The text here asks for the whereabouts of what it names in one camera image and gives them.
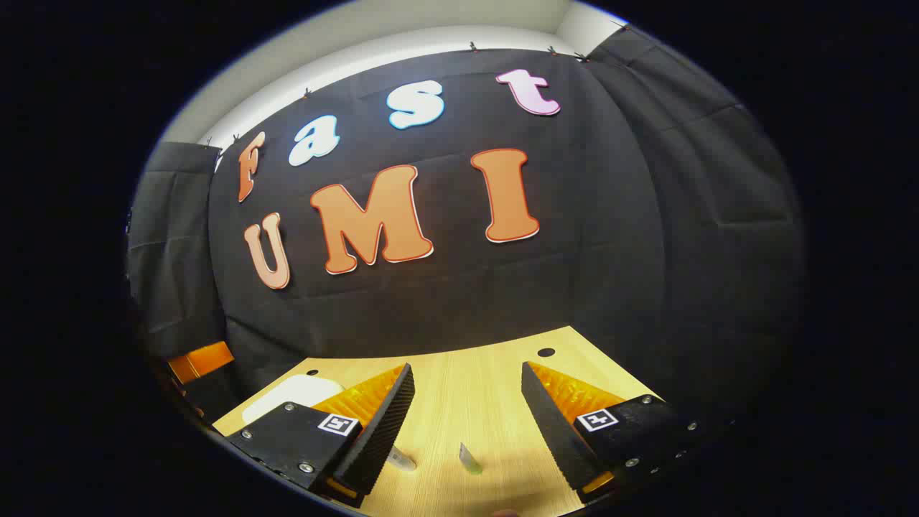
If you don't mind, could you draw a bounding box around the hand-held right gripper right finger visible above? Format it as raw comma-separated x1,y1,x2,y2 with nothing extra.
521,361,710,503

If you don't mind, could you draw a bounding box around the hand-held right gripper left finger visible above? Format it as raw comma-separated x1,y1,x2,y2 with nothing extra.
226,363,416,509

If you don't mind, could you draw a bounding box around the pale yellow soft suitcase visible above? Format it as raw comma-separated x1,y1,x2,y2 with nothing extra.
242,373,345,426

